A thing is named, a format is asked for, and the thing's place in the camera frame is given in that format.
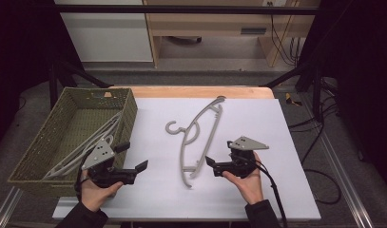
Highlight black metal stand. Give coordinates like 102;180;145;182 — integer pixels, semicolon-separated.
48;60;113;109
261;61;325;123

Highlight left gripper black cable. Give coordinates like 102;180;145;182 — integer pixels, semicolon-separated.
74;154;91;202

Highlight aluminium rail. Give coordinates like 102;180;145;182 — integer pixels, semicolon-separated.
300;94;376;228
0;185;24;228

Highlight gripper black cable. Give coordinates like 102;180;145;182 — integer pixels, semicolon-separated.
74;154;91;202
242;154;343;228

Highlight black chair base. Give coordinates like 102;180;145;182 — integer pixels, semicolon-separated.
166;35;203;45

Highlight yellow and black tool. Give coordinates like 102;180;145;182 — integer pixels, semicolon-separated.
284;92;303;107

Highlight black floor cables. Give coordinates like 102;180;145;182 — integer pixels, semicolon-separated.
288;79;340;165

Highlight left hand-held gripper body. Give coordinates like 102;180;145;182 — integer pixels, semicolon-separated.
81;136;137;188

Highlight light wooden desk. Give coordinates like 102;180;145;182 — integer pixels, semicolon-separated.
143;0;320;68

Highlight black horizontal frame bar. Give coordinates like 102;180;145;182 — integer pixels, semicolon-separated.
52;4;322;15

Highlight person's left hand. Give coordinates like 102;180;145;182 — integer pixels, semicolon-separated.
81;170;124;213

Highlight person's right hand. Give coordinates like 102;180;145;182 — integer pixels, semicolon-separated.
222;152;265;206

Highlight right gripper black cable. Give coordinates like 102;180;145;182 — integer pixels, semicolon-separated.
242;154;343;228

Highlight green woven basket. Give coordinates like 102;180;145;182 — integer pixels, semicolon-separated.
7;86;139;198

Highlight white cabinet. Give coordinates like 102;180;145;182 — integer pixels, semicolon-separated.
54;0;154;63

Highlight black hanging cables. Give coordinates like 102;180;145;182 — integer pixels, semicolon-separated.
269;2;302;67

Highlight white table mat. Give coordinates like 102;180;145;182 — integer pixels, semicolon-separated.
51;97;322;221

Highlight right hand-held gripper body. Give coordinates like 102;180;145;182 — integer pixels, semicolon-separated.
213;136;270;179

